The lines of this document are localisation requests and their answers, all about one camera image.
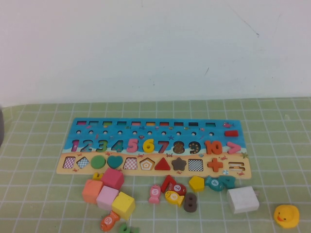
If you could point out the green number piece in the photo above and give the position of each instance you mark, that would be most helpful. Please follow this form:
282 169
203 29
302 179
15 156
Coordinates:
124 228

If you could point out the orange number ten piece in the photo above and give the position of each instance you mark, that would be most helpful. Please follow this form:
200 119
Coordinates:
208 147

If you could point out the teal number four piece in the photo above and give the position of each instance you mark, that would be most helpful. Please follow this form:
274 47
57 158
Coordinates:
229 182

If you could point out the red triangle piece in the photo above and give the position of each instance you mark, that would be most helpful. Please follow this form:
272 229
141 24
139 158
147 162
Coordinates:
162 166

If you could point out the pink greater-than sign piece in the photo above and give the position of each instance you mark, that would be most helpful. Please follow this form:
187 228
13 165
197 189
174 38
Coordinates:
236 148

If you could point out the pink toy fish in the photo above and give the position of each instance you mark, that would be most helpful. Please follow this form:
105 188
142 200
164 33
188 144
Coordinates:
155 193

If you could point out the brown number eight piece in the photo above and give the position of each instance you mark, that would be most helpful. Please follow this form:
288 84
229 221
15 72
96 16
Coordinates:
186 204

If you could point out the yellow number six piece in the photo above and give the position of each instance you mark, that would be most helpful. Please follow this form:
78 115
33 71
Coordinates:
145 146

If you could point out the white rectangular block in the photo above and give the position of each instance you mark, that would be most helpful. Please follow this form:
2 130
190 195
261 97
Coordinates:
243 200

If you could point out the red rectangle piece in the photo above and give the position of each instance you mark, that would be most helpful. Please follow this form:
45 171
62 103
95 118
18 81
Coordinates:
231 133

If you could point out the blue number shape puzzle board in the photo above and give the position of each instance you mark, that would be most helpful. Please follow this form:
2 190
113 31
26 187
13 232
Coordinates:
170 132

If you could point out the orange plus sign piece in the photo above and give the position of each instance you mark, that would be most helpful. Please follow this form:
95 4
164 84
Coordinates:
215 165

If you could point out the teal heart piece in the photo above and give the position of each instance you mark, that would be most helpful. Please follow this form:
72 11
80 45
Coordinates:
114 161

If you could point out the green circle piece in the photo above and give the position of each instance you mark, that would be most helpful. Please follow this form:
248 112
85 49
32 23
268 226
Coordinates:
98 162

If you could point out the pink number five piece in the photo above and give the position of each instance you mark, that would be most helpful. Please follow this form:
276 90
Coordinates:
131 140

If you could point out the red toy fish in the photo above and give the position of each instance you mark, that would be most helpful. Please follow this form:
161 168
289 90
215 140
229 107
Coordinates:
178 188

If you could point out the orange toy fish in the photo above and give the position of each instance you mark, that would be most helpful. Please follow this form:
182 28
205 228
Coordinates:
108 221

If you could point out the orange wooden cube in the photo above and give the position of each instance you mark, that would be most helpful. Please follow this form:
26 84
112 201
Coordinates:
92 191

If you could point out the teal toy fish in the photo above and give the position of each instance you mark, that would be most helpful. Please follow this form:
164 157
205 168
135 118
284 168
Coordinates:
213 183

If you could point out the small yellow number piece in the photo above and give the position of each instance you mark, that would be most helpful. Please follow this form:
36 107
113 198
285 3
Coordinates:
96 176

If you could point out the brown star piece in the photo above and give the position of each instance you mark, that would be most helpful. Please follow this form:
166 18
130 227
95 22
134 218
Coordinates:
179 164

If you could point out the light pink wooden cube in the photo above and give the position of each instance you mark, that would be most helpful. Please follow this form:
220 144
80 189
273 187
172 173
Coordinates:
107 197

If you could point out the yellow rubber duck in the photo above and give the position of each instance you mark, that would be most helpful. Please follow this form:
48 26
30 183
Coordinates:
286 216

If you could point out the yellow toy fish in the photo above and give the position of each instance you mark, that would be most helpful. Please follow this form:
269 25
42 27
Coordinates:
173 197

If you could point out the yellow wooden cube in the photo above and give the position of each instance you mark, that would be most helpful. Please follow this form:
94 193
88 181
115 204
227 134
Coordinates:
122 205

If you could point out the green checked tablecloth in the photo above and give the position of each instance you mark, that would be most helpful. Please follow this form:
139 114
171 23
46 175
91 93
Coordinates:
36 194

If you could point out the magenta wooden cube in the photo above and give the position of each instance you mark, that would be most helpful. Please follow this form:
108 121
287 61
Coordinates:
112 177

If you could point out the yellow pentagon piece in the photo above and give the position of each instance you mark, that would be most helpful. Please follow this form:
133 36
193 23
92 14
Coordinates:
196 183

